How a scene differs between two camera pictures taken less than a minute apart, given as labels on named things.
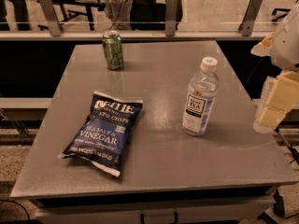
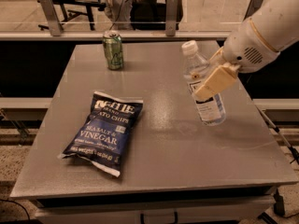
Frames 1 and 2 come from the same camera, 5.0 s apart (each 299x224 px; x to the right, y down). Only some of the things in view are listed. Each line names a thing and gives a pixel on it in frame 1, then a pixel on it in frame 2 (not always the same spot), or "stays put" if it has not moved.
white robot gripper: x=288 y=49 -> x=247 y=48
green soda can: x=112 y=44 stays put
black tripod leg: x=293 y=152 stays put
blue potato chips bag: x=103 y=133 stays put
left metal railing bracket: x=50 y=14 stays put
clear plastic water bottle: x=202 y=91 -> x=211 y=110
